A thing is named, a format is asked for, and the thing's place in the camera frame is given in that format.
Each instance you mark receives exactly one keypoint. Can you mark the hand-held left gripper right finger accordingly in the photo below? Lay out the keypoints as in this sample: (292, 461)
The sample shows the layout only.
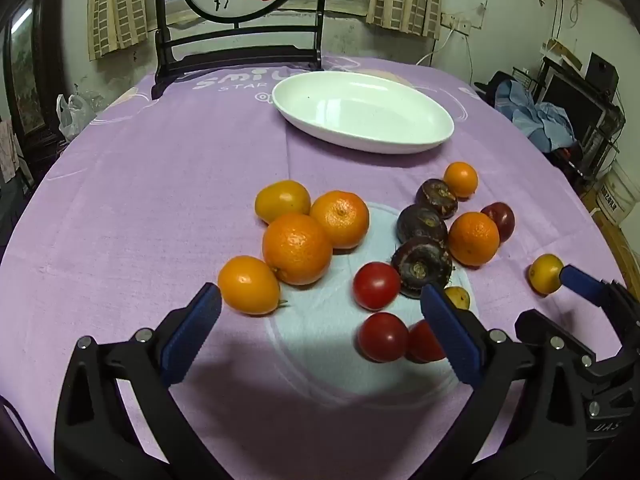
(450, 340)

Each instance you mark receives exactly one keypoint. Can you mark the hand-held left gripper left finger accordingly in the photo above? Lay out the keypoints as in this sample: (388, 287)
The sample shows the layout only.
(192, 335)

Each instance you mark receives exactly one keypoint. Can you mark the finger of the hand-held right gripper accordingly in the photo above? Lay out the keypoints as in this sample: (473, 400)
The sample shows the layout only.
(531, 322)
(582, 284)

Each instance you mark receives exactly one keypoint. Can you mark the yellow cherry tomato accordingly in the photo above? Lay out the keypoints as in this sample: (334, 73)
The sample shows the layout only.
(546, 273)
(459, 297)

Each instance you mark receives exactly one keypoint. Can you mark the smooth yellow-orange mandarin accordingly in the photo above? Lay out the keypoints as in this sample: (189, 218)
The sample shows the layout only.
(282, 201)
(248, 285)

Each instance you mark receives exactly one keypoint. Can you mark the dark purple water chestnut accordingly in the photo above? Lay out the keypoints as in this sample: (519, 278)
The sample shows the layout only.
(421, 223)
(421, 266)
(437, 199)

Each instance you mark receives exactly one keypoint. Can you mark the dark red cherry tomato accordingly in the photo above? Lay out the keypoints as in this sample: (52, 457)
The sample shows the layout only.
(500, 220)

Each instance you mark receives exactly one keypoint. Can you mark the orange mandarin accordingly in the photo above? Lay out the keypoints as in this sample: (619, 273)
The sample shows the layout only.
(460, 179)
(297, 248)
(341, 219)
(473, 238)

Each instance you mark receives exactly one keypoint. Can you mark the white oval plate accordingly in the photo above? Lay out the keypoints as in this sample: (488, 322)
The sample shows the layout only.
(360, 110)

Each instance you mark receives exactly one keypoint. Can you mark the white bucket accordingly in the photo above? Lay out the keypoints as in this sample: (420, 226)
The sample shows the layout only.
(615, 195)

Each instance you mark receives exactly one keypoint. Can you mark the black metal stand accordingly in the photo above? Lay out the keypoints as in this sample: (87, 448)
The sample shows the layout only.
(607, 147)

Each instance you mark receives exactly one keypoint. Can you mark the blue cloth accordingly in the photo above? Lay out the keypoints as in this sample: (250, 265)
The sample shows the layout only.
(540, 115)

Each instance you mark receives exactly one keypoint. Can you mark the black monitor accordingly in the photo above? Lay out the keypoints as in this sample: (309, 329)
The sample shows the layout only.
(575, 100)

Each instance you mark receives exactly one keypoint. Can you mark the black speaker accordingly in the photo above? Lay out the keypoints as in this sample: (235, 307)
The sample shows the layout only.
(602, 72)

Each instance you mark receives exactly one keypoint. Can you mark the black bag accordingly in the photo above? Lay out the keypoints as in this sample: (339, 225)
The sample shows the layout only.
(492, 87)

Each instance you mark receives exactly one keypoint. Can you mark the white plastic bag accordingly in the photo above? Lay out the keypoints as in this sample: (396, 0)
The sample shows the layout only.
(75, 117)

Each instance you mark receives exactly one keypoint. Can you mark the pale hanging cloth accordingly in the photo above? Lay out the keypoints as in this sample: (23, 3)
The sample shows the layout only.
(9, 150)

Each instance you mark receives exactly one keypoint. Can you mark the black chair with painted panel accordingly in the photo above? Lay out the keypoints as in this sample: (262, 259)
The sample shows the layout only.
(240, 57)

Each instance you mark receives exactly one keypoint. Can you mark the dark wooden framed painting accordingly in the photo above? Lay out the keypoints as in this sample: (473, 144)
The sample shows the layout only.
(25, 75)

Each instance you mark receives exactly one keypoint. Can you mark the white wall socket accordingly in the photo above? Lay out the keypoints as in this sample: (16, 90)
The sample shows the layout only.
(457, 25)

